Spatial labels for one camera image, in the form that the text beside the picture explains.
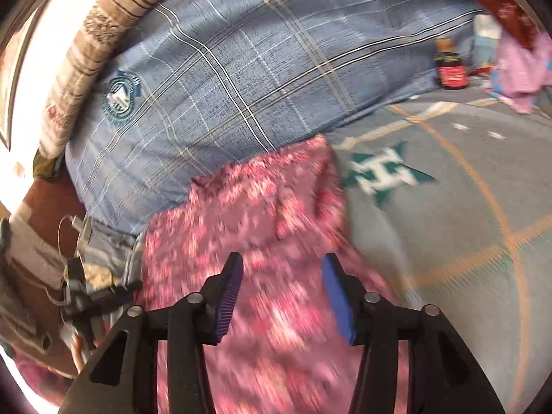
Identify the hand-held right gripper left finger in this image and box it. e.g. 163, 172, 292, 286
62, 252, 244, 414

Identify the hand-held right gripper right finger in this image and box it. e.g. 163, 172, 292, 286
323, 254, 505, 414

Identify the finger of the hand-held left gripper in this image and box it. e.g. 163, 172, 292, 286
92, 280, 143, 311

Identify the pink floral garment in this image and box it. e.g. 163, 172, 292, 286
134, 135, 415, 414

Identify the beige cloth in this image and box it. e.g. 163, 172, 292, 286
82, 263, 114, 286

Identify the grey star print pillow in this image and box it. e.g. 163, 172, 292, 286
78, 224, 145, 289

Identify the grey hanging cloth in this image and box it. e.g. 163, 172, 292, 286
6, 211, 65, 287

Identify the brown wooden headboard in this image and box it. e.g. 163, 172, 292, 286
17, 177, 87, 372

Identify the blue plaid quilt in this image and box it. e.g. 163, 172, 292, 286
65, 0, 496, 234

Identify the beige striped blanket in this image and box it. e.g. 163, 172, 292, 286
39, 0, 199, 160

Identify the small dark bottle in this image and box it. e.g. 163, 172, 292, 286
433, 38, 469, 91

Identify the lilac printed cloth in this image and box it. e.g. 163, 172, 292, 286
485, 30, 552, 115

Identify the white light blue packet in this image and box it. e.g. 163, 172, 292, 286
472, 14, 503, 67

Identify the red plastic bag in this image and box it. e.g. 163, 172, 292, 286
453, 0, 542, 48

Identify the white charging cable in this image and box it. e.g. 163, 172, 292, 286
56, 216, 87, 277

